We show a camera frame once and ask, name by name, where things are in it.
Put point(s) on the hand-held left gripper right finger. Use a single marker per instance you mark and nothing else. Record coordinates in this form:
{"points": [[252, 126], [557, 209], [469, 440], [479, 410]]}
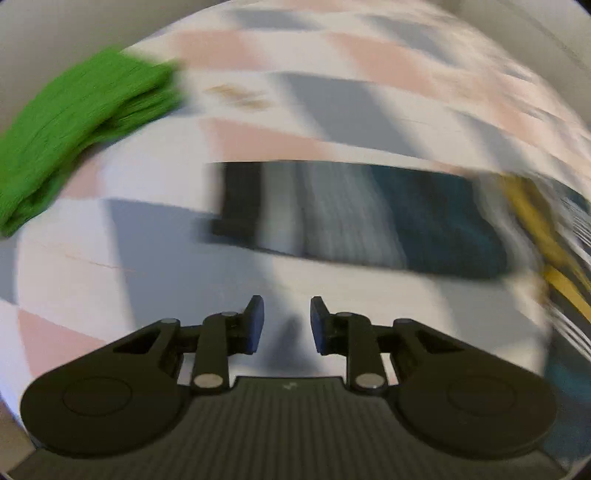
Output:
{"points": [[318, 324]]}

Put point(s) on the pink blue checkered bed sheet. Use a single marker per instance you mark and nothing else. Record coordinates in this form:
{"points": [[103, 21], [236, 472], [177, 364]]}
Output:
{"points": [[152, 281]]}

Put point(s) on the yellow striped cloth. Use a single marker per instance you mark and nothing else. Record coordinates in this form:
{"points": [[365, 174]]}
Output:
{"points": [[554, 258]]}

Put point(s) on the teal grey striped garment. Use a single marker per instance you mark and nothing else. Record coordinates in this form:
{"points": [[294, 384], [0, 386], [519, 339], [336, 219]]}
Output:
{"points": [[378, 217]]}

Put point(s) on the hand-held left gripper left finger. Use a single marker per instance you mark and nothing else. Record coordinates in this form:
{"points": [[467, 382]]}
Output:
{"points": [[256, 324]]}

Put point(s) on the green folded cloth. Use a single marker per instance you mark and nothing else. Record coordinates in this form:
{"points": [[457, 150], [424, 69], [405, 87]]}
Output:
{"points": [[78, 129]]}

